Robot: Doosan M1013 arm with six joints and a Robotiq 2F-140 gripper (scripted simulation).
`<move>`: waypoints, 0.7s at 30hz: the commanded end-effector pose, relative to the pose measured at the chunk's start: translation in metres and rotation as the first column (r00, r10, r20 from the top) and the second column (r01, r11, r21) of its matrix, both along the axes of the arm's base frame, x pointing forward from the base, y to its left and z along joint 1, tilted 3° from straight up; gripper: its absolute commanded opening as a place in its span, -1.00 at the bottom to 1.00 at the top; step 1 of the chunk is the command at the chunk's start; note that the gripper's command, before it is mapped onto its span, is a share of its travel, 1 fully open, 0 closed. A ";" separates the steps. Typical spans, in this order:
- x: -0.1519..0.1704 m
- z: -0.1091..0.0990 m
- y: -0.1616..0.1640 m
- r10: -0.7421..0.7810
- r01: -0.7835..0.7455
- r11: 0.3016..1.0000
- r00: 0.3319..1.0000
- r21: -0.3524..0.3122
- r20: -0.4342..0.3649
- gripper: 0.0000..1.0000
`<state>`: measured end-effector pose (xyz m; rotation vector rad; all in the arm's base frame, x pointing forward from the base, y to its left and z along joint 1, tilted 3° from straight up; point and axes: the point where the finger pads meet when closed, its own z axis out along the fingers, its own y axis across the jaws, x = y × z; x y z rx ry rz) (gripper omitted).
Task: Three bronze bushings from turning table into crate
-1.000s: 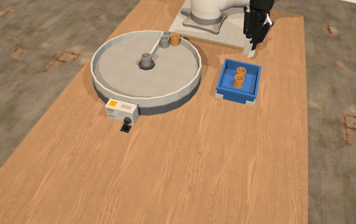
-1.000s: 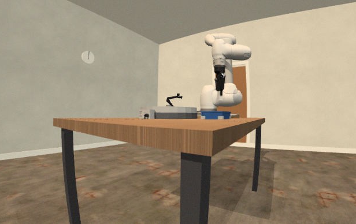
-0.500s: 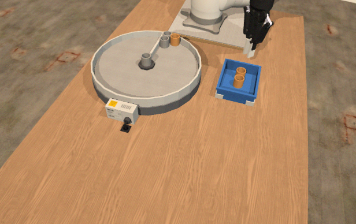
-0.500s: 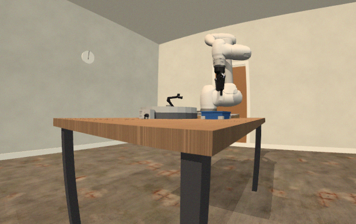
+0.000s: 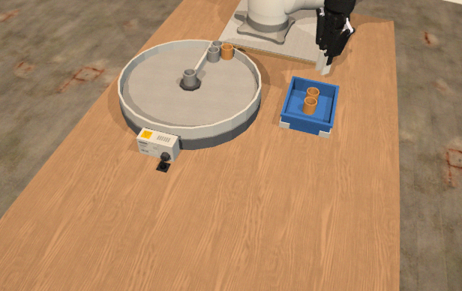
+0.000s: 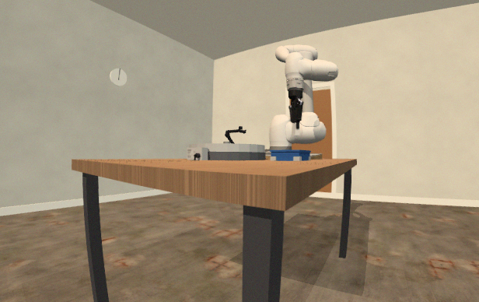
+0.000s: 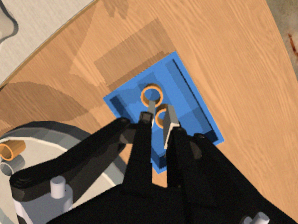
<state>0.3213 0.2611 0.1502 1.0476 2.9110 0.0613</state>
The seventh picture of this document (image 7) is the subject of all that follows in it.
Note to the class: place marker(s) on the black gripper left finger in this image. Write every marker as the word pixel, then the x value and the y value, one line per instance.
pixel 46 190

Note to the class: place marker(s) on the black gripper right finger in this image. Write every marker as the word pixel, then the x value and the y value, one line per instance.
pixel 234 195

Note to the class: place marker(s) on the bronze bushing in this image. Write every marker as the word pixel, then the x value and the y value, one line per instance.
pixel 159 109
pixel 145 100
pixel 15 146

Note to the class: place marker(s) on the blue square tray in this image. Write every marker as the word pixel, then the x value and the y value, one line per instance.
pixel 179 90

